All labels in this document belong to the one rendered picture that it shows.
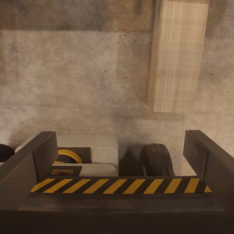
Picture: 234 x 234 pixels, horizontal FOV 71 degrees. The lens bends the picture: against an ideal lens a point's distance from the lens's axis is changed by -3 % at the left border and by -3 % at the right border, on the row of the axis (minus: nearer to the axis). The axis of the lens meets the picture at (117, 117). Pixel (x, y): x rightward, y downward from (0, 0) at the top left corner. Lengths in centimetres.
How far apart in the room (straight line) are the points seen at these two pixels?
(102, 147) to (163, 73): 23
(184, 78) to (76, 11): 33
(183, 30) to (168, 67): 8
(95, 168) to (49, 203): 11
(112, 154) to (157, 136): 19
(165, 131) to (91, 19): 39
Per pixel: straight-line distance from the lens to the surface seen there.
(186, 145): 17
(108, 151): 42
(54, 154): 17
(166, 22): 42
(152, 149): 46
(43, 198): 27
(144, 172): 48
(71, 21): 53
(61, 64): 53
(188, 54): 43
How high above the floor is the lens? 50
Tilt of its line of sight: 74 degrees down
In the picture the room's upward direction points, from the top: 175 degrees counter-clockwise
